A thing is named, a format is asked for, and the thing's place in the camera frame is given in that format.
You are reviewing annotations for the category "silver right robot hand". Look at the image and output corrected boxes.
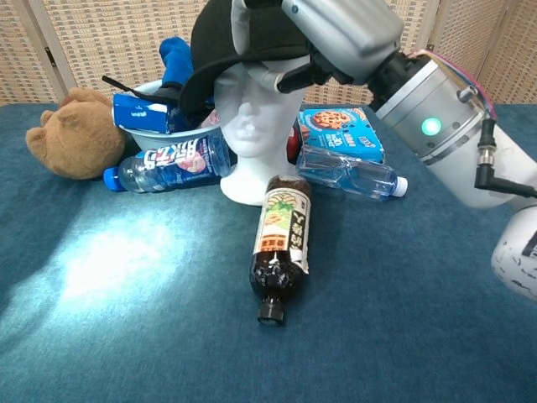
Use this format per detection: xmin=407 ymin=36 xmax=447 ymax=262
xmin=229 ymin=0 xmax=404 ymax=94

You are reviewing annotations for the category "black baseball cap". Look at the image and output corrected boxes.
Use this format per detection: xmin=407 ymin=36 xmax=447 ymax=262
xmin=178 ymin=0 xmax=314 ymax=121

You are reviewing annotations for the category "clear water bottle white cap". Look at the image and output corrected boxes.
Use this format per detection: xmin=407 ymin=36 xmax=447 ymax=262
xmin=295 ymin=144 xmax=409 ymax=202

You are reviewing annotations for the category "blue-label drink bottle blue cap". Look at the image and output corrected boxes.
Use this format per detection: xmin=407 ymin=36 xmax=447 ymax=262
xmin=103 ymin=133 xmax=232 ymax=195

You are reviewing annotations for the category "brown tea bottle black cap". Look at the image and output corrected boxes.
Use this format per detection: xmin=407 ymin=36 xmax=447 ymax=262
xmin=250 ymin=175 xmax=314 ymax=327

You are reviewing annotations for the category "blue chocolate chip cookie box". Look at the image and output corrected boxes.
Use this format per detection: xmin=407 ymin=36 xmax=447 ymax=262
xmin=297 ymin=107 xmax=386 ymax=165

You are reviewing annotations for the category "white foam mannequin head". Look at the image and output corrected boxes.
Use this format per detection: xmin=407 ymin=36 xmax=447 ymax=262
xmin=212 ymin=57 xmax=312 ymax=207

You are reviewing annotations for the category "dark red can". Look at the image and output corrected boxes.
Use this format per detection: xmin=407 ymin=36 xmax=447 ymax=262
xmin=286 ymin=123 xmax=305 ymax=165

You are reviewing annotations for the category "pink item in basin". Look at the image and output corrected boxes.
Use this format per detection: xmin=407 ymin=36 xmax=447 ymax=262
xmin=200 ymin=109 xmax=222 ymax=129

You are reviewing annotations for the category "blue towel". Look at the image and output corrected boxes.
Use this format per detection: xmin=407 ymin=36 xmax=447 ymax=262
xmin=158 ymin=36 xmax=196 ymax=92

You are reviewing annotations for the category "pale blue plastic basin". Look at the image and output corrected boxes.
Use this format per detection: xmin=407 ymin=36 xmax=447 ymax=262
xmin=121 ymin=80 xmax=222 ymax=152

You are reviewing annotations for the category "woven folding screen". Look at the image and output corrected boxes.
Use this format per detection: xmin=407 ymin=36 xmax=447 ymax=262
xmin=0 ymin=0 xmax=537 ymax=106

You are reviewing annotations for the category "blue white cookie box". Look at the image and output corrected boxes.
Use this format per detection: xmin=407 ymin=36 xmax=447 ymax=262
xmin=112 ymin=92 xmax=185 ymax=135

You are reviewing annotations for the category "brown teddy bear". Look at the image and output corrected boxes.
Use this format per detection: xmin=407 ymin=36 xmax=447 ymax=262
xmin=25 ymin=86 xmax=127 ymax=181

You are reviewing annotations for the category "blue tablecloth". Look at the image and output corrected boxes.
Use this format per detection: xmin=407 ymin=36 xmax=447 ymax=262
xmin=0 ymin=102 xmax=537 ymax=403

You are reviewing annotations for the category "black arm cable with connector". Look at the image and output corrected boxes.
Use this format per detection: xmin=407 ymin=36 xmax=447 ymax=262
xmin=473 ymin=119 xmax=537 ymax=198

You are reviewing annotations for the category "black eye mask with strap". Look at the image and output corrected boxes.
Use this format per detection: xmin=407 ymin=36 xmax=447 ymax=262
xmin=102 ymin=75 xmax=185 ymax=104

